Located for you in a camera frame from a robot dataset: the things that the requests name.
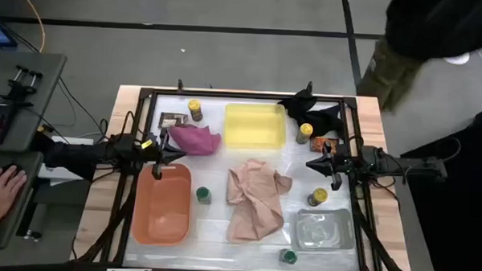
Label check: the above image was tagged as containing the orange plastic bin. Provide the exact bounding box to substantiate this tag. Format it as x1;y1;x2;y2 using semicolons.
131;162;194;247

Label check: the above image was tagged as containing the black cloth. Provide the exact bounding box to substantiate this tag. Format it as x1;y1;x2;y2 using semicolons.
276;87;347;140

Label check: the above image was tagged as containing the yellow plastic tray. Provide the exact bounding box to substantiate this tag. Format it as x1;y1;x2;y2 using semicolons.
223;101;288;150

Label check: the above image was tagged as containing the white plastic table sheet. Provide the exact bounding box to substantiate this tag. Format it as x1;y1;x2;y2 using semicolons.
123;93;366;271

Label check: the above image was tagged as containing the yellow floor cable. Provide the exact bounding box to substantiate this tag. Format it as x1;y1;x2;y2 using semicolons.
12;0;48;53

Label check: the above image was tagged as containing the clear plastic tray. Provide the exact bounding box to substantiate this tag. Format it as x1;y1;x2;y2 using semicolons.
289;207;357;253

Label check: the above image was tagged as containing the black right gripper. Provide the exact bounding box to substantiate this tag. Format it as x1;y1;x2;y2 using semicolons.
304;140;353;192

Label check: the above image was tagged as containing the black floor cable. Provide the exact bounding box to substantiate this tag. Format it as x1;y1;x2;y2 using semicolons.
55;76;109;140

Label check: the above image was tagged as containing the black metal table frame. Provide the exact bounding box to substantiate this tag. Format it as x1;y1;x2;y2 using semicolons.
75;76;416;271

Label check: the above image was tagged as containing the white box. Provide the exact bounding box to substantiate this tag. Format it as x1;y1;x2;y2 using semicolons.
37;134;96;187

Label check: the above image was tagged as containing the black desk clamp holder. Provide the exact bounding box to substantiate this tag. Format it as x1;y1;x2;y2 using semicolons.
0;64;43;108

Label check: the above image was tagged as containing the person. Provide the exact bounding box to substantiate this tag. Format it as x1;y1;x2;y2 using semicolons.
354;0;482;117

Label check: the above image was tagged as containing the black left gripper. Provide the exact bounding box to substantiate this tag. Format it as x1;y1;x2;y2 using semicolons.
142;127;188;182

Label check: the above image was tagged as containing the grey desk shelf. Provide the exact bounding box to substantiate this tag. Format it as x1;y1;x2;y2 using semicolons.
0;150;44;253

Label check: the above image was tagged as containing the yellow-lid spice jar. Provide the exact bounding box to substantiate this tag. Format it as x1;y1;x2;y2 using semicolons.
296;122;314;146
307;187;329;207
187;98;205;123

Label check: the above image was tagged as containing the magenta cloth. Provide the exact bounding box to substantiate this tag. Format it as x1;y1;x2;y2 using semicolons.
166;122;222;158

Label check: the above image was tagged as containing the white floor stand black pole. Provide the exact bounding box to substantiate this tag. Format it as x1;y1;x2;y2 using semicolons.
443;51;472;66

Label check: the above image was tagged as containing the orange spice packet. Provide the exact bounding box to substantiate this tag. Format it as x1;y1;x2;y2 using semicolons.
308;136;341;156

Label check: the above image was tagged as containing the grey desk top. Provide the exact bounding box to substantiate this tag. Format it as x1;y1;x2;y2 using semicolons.
0;50;67;154

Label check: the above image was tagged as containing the green-lid spice jar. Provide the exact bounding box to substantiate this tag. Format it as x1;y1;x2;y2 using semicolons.
278;248;299;265
194;186;213;205

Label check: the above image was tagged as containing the black desk leg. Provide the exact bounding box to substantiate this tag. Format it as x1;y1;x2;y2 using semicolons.
15;183;47;242

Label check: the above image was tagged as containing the person's hand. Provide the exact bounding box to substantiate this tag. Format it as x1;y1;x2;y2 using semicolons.
0;165;28;225

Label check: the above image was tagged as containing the beige cloth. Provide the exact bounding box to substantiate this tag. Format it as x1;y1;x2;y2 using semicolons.
223;158;294;246

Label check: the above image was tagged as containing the brown spice packet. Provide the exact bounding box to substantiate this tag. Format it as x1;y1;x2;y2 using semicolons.
157;112;190;130

